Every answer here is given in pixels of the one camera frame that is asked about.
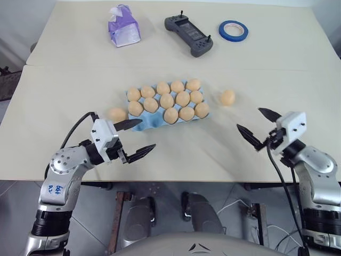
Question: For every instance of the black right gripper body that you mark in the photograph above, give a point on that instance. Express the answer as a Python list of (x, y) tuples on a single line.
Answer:
[(277, 137)]

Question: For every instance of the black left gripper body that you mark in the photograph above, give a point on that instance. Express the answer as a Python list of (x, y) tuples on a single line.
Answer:
[(115, 151)]

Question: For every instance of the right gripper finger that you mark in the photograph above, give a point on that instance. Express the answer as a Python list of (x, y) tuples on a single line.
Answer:
[(270, 114), (250, 135)]

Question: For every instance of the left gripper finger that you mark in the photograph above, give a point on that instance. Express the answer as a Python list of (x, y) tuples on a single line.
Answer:
[(140, 152), (128, 124)]

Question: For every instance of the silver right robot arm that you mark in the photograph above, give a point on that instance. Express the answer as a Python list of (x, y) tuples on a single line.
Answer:
[(318, 176)]

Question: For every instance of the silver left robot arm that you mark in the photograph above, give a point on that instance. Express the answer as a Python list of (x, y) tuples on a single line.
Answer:
[(61, 184)]

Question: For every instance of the tan egg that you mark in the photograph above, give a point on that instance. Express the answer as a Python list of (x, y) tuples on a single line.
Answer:
[(134, 94), (163, 87), (117, 114), (177, 86), (170, 115), (150, 104), (182, 98), (147, 91), (193, 84), (201, 110), (196, 96), (167, 100), (135, 108), (227, 97), (186, 113)]

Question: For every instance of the blue egg carton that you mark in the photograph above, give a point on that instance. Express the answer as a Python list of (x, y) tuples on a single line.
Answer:
[(152, 123)]

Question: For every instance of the dark rounded robot foot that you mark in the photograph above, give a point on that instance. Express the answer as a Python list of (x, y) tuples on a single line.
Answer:
[(138, 216), (202, 213)]

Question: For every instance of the rusty metal stand leg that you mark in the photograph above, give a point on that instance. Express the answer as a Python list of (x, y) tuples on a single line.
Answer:
[(259, 224), (118, 218)]

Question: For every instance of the blue tape roll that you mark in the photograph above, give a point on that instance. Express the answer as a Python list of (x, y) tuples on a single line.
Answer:
[(225, 33)]

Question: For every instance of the purple tissue pack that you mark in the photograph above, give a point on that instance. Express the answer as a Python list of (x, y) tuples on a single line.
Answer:
[(125, 29)]

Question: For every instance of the grey robot torso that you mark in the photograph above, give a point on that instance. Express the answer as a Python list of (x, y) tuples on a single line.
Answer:
[(199, 245)]

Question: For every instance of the grey handheld remote controller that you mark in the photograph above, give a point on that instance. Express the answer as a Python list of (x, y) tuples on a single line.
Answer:
[(190, 33)]

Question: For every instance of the dark box beside table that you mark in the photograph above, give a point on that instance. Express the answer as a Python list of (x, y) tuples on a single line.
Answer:
[(9, 84)]

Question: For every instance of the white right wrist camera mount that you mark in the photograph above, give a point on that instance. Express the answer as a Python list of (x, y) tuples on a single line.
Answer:
[(291, 126)]

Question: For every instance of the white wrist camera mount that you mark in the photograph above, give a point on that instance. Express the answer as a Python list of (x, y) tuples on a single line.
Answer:
[(102, 136), (291, 126)]

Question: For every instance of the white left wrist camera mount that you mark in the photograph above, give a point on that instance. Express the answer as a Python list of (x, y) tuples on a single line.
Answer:
[(102, 136)]

